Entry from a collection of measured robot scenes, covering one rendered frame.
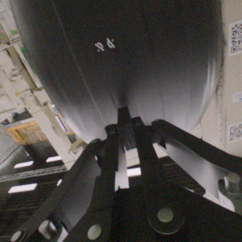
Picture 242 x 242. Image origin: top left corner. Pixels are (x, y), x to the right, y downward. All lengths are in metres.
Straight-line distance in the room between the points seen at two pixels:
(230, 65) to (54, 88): 0.43
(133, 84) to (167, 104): 0.06
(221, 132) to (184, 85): 0.38
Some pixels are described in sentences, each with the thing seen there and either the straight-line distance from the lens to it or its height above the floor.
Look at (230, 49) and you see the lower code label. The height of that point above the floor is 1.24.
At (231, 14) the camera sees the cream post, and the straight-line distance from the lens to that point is 0.49.
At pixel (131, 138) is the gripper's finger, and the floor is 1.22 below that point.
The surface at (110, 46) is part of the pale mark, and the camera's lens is 0.20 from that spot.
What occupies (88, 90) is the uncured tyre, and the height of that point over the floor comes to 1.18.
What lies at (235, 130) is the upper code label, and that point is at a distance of 0.62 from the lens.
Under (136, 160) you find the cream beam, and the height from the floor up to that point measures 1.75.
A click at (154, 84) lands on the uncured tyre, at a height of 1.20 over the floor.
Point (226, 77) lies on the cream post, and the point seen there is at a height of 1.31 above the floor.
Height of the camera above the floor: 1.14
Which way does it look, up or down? 27 degrees up
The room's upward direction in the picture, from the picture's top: 160 degrees clockwise
